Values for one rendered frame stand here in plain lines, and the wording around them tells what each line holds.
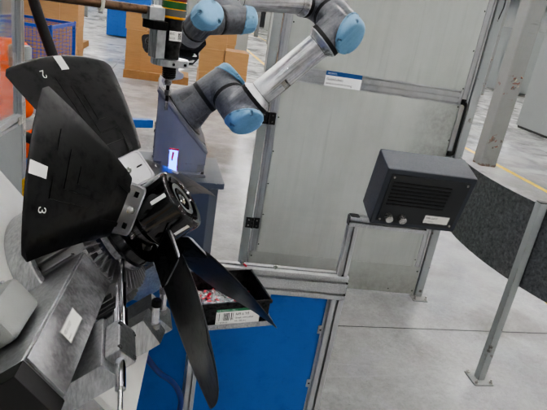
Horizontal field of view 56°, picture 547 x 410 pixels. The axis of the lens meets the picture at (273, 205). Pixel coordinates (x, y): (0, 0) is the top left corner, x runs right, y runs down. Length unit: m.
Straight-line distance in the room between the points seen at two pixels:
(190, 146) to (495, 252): 1.66
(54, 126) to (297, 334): 1.15
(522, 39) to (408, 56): 4.80
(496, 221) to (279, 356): 1.46
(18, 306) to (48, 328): 0.06
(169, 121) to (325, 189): 1.47
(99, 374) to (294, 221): 2.37
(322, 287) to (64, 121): 1.03
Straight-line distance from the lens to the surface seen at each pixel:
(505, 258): 2.74
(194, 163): 1.79
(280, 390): 1.82
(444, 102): 3.09
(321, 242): 3.15
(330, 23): 1.69
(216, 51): 8.59
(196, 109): 1.77
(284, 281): 1.56
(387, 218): 1.49
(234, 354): 1.71
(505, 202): 2.74
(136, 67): 10.39
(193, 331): 0.87
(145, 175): 1.00
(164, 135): 1.76
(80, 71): 1.08
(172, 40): 0.99
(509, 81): 7.70
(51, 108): 0.74
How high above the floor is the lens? 1.57
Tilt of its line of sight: 20 degrees down
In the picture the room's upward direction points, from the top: 9 degrees clockwise
